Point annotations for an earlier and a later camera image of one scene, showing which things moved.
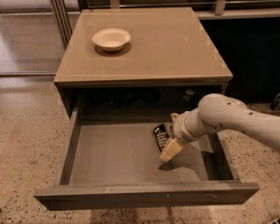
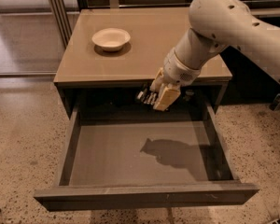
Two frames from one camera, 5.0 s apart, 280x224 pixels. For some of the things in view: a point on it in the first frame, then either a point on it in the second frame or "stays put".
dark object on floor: [278, 102] stays put
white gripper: [179, 129] to [178, 72]
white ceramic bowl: [112, 39] stays put
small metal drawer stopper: [189, 92] stays put
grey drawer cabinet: [169, 65] stays put
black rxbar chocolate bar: [161, 135] to [146, 96]
